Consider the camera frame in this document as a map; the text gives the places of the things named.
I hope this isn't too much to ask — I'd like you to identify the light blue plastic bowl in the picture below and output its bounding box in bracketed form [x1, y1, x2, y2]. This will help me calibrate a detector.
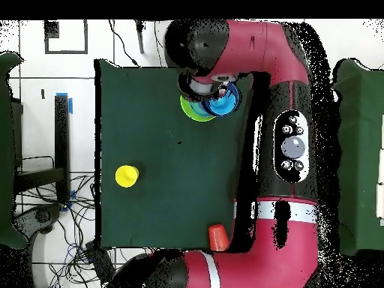
[187, 100, 212, 119]

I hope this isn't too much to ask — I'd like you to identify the black stand leg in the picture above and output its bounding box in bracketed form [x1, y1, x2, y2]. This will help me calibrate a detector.
[133, 19, 146, 55]

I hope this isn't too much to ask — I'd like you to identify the blue tape strip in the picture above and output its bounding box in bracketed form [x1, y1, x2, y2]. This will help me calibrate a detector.
[55, 91, 74, 115]

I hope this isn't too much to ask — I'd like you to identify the tangle of cables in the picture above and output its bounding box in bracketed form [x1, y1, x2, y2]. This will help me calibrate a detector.
[14, 172, 121, 288]

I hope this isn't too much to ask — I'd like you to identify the black stand post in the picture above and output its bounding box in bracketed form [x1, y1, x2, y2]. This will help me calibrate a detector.
[13, 94, 71, 205]

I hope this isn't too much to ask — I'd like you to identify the orange plastic cup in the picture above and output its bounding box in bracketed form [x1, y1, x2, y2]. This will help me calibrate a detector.
[208, 223, 230, 252]

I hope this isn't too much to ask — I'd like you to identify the light blue plastic cup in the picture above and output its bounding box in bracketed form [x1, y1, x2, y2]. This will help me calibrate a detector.
[207, 85, 240, 117]

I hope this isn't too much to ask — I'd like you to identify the green cloth side table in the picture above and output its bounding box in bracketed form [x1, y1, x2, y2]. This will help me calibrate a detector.
[332, 58, 384, 256]
[0, 51, 28, 250]

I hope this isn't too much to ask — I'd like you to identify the dark blue plastic bowl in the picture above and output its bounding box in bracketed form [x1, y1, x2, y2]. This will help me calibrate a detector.
[202, 82, 243, 119]

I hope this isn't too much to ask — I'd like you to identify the black power strip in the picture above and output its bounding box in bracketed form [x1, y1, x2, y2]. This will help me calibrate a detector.
[84, 240, 116, 284]

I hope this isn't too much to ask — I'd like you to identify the thin black cable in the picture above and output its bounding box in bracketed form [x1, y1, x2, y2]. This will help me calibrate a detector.
[107, 19, 141, 68]

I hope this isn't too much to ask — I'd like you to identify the yellow plastic cup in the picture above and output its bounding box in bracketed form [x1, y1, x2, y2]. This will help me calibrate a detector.
[115, 165, 140, 189]

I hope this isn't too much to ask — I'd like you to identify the black square floor frame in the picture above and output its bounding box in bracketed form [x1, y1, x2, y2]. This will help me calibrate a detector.
[43, 19, 89, 56]

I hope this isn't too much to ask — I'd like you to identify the green plastic bowl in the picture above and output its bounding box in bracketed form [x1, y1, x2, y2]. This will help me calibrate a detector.
[180, 94, 217, 123]

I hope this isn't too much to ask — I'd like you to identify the dark green table cloth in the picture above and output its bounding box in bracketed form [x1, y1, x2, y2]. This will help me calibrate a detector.
[94, 58, 256, 251]

